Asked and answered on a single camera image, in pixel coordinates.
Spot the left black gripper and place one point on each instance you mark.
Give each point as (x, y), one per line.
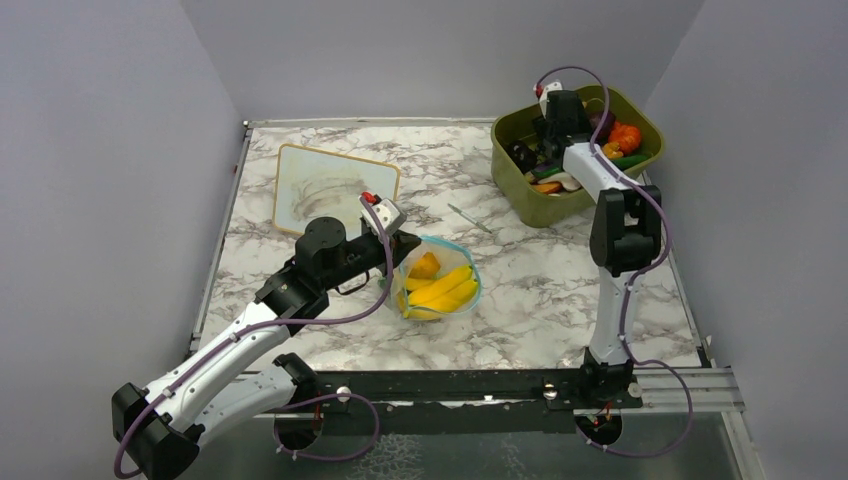
(402, 243)

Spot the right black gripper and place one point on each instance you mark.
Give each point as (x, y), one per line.
(583, 127)

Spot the yellow orange mango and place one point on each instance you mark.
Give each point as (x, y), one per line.
(426, 267)

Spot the yellow banana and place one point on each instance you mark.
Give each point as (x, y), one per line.
(449, 303)
(441, 286)

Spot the clear zip top bag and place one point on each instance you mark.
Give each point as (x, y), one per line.
(450, 257)

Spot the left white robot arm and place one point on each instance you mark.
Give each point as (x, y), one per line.
(163, 426)

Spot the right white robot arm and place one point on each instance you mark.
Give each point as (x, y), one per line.
(624, 240)

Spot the dark purple avocado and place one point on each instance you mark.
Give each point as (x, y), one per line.
(604, 124)

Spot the dark plum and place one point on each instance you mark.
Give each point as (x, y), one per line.
(524, 157)

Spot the green chili pepper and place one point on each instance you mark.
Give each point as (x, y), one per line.
(544, 171)

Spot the white mushroom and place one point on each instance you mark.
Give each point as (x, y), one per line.
(570, 184)

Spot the olive green plastic bin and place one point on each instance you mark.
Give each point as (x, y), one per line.
(538, 210)

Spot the bumpy orange fruit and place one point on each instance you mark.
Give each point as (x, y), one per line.
(627, 137)

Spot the orange carrot slice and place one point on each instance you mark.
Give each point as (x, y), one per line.
(547, 188)

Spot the green white pen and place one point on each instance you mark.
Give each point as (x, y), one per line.
(467, 217)

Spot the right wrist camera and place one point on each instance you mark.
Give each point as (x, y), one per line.
(543, 91)

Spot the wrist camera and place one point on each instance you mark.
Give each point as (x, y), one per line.
(543, 91)
(382, 212)

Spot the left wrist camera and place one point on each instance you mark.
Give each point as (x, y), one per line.
(382, 212)

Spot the small whiteboard yellow frame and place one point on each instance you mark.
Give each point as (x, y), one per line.
(312, 183)

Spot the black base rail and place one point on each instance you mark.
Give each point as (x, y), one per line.
(439, 402)

